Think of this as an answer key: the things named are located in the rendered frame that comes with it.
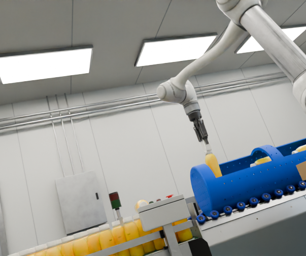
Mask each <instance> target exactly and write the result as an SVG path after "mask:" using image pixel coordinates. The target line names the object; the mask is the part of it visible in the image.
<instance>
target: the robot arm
mask: <svg viewBox="0 0 306 256"><path fill-rule="evenodd" d="M267 2H268V0H216V3H217V5H218V7H219V9H220V10H221V11H222V12H223V13H224V14H225V15H226V16H227V17H229V18H230V19H231V22H230V24H229V26H228V28H227V30H226V32H225V34H224V35H223V37H222V39H221V40H220V41H219V43H218V44H217V45H216V46H214V47H213V48H212V49H210V50H209V51H208V52H206V53H205V54H203V55H202V56H201V57H199V58H198V59H196V60H195V61H194V62H192V63H191V64H189V65H188V66H187V67H186V68H184V69H183V70H182V71H181V72H180V73H179V74H178V75H177V76H176V77H174V78H170V79H169V80H168V81H166V82H165V83H162V84H160V85H159V86H158V87H157V96H158V97H159V98H160V99H161V100H162V101H164V102H166V103H172V104H176V103H179V104H181V105H183V107H184V110H185V113H186V115H187V116H188V118H189V120H190V121H191V122H193V123H194V124H193V125H194V127H193V129H194V131H195V133H196V136H197V138H198V141H199V142H200V143H201V145H202V148H203V151H204V153H205V151H210V150H212V148H211V146H210V143H209V141H208V137H207V136H208V133H207V130H206V127H205V125H204V122H203V119H202V120H201V118H202V115H201V112H200V110H201V109H200V106H199V104H198V101H197V95H196V92H195V90H194V88H193V86H192V84H191V83H190V81H189V80H188V79H189V78H190V77H191V76H192V75H193V74H194V73H196V72H197V71H199V70H200V69H202V68H203V67H205V66H207V65H208V64H210V63H211V62H213V61H214V60H216V59H217V58H219V57H220V56H221V55H222V54H224V53H225V52H226V51H227V50H228V49H229V48H230V47H231V46H232V45H233V44H234V43H235V42H236V41H237V40H238V39H239V38H240V37H241V36H243V35H244V34H245V33H246V32H247V31H248V33H249V34H250V35H251V36H252V37H253V38H254V39H255V40H256V42H257V43H258V44H259V45H260V46H261V47H262V48H263V50H264V51H265V52H266V53H267V54H268V55H269V56H270V57H271V59H272V60H273V61H274V62H275V63H276V64H277V65H278V66H279V68H280V69H281V70H282V71H283V72H284V73H285V74H286V76H287V77H288V78H289V79H290V80H291V81H292V82H293V95H294V96H295V98H296V99H297V100H298V102H299V103H300V105H301V107H302V109H303V111H304V113H305V114H306V55H305V54H304V53H303V52H302V50H301V49H300V48H299V47H298V46H297V45H296V44H295V43H294V42H293V41H292V40H291V39H290V38H289V37H288V36H287V35H286V34H285V33H284V32H283V31H282V30H281V29H280V27H279V26H278V25H277V24H276V23H275V22H274V21H273V20H272V19H271V18H270V17H269V16H268V15H267V14H266V13H265V12H264V9H265V7H266V4H267Z"/></svg>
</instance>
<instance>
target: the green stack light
mask: <svg viewBox="0 0 306 256"><path fill-rule="evenodd" d="M110 203H111V206H112V209H116V208H119V207H122V206H121V202H120V199H117V200H114V201H111V202H110Z"/></svg>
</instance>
